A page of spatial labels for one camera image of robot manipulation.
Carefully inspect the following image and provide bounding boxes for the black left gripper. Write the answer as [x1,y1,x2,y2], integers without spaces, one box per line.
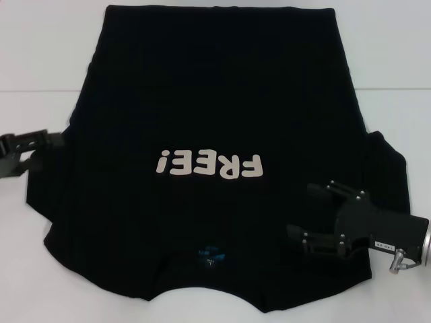
[0,129,67,180]

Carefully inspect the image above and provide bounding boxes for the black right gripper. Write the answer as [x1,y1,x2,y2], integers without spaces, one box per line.
[286,180,430,262]

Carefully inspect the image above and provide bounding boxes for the black shirt with FREE! print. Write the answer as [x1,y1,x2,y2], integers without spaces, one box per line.
[25,3,412,306]

